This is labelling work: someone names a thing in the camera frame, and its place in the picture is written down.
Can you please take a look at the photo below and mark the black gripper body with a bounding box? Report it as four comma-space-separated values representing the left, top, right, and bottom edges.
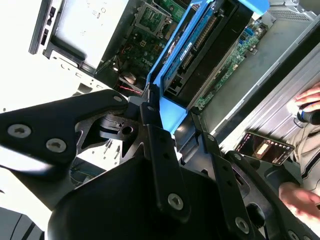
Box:
47, 154, 251, 240

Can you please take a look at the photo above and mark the person's right hand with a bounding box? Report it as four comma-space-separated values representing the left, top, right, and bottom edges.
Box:
294, 83, 320, 112

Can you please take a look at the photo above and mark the person's left hand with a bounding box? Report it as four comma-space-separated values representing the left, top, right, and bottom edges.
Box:
278, 181, 320, 219

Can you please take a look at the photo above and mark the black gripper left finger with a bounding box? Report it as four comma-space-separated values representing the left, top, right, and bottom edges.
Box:
0, 84, 192, 224

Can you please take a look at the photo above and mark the round black blue-ringed tool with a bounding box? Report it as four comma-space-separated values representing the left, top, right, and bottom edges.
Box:
296, 102, 320, 125

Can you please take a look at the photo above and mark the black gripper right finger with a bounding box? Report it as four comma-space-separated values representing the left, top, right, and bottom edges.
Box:
191, 107, 315, 240

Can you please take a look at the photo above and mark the hard disk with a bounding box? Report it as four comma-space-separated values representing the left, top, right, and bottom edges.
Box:
142, 0, 271, 136

